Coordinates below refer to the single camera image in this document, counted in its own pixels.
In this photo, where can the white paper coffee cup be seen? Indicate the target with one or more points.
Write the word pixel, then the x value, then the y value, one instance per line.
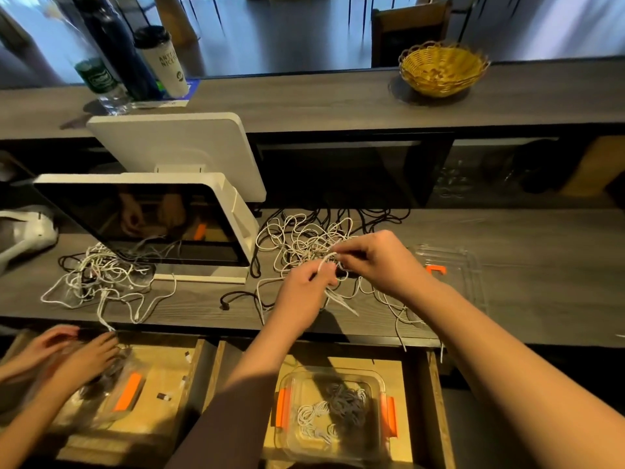
pixel 163 63

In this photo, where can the flat cardboard sheet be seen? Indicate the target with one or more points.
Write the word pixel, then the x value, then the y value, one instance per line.
pixel 596 166

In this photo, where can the clear plastic water bottle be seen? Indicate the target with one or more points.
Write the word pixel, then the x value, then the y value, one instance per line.
pixel 98 78

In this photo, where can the small white connector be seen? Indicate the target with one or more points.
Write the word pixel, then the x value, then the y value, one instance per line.
pixel 163 395

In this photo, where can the person's left hand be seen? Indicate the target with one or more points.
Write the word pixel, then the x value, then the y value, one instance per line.
pixel 303 296

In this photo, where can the white customer display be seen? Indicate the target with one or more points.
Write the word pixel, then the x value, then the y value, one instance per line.
pixel 176 151

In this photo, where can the white headset device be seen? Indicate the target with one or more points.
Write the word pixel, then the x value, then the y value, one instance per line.
pixel 34 229

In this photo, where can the black thermos bottle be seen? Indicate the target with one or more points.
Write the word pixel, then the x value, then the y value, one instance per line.
pixel 122 49

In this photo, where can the person's right hand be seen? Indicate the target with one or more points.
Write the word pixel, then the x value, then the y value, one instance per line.
pixel 386 265

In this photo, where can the clear container drawer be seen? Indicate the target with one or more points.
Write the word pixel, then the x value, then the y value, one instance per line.
pixel 293 439
pixel 98 410

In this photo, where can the person's left forearm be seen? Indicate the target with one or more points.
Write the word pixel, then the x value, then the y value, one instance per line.
pixel 225 410

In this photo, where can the yellow woven basket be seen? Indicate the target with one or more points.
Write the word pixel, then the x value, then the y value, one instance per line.
pixel 444 70

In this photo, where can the another person's forearm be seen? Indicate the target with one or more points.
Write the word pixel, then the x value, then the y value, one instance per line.
pixel 29 430

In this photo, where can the person's right forearm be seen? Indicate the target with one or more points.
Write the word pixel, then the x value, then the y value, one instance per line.
pixel 537 381

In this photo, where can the wooden drawer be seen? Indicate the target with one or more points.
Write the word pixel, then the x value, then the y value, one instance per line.
pixel 415 425
pixel 186 405

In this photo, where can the grey wooden bar counter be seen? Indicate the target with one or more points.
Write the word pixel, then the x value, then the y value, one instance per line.
pixel 322 102

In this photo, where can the white touchscreen monitor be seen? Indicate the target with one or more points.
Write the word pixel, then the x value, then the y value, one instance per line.
pixel 137 215

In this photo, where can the blue white notebook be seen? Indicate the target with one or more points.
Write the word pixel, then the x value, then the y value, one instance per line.
pixel 192 89

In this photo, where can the brown wooden chair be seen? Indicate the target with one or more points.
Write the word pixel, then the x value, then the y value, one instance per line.
pixel 410 32

